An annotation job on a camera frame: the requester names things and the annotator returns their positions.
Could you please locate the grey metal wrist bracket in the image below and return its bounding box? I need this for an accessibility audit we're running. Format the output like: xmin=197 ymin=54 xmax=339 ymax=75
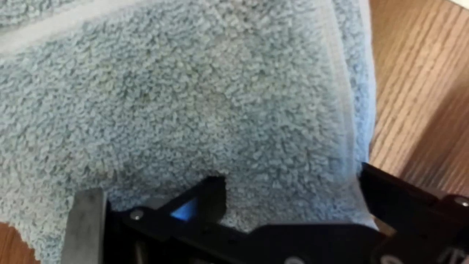
xmin=61 ymin=188 xmax=109 ymax=264

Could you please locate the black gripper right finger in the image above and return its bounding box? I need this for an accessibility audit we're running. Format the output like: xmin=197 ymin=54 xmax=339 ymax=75
xmin=360 ymin=161 xmax=469 ymax=264

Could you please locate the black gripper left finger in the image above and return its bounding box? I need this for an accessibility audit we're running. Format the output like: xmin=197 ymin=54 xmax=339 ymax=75
xmin=106 ymin=175 xmax=256 ymax=264

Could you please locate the light blue towel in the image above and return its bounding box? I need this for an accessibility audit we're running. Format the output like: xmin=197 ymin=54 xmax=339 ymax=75
xmin=0 ymin=0 xmax=379 ymax=264

